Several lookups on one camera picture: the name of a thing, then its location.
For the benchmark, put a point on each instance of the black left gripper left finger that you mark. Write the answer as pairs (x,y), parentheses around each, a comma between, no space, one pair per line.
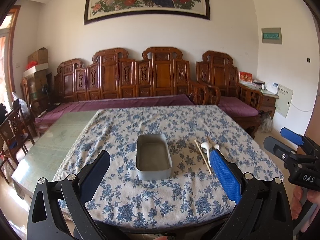
(45,219)

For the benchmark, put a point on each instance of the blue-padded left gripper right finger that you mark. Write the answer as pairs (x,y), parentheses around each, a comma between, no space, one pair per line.
(262,209)

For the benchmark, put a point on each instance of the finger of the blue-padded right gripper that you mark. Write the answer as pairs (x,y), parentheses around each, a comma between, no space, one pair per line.
(293,137)

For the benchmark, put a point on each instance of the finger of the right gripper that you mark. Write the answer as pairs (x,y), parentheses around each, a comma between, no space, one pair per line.
(280,150)

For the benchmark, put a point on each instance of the white ceramic soup spoon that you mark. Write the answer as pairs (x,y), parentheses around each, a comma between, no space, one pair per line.
(209,147)

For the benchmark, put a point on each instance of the light wooden chopstick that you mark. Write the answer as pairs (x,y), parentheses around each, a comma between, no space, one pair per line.
(203,157)

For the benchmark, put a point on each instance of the grey metal rectangular tray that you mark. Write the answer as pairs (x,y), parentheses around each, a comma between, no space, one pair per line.
(153,160)

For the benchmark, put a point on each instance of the person's right hand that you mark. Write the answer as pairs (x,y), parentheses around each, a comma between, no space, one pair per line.
(296,206)

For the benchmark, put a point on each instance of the wooden side table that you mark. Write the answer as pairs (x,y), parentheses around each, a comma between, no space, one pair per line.
(264,102)

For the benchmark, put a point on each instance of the carved wooden armchair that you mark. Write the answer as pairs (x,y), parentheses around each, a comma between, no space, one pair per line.
(217,73)

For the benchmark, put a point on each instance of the purple armchair cushion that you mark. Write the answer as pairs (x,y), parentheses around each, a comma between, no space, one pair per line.
(234,107)

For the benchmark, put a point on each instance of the white router box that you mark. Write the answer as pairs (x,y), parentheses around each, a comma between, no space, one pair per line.
(272,88)

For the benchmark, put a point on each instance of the blue floral tablecloth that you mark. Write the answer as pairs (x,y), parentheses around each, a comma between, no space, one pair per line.
(191,196)

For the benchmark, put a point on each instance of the red gift box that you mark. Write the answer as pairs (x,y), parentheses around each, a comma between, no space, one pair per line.
(245,77)

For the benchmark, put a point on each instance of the wooden dining chair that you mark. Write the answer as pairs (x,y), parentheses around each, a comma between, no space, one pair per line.
(14,135)

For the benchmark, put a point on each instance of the carved wooden long sofa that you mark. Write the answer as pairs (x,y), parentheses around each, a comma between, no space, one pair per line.
(114,75)

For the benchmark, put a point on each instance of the stacked cardboard boxes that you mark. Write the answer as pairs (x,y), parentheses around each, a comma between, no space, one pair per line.
(35,75)

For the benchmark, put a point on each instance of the wooden framed window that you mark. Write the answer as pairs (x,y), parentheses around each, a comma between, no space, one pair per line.
(7,38)

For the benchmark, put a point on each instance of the white electrical wall panel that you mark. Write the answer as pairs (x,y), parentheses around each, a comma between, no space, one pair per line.
(283,101)

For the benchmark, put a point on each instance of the grey wall panel box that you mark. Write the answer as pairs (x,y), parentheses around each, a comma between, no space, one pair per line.
(271,35)

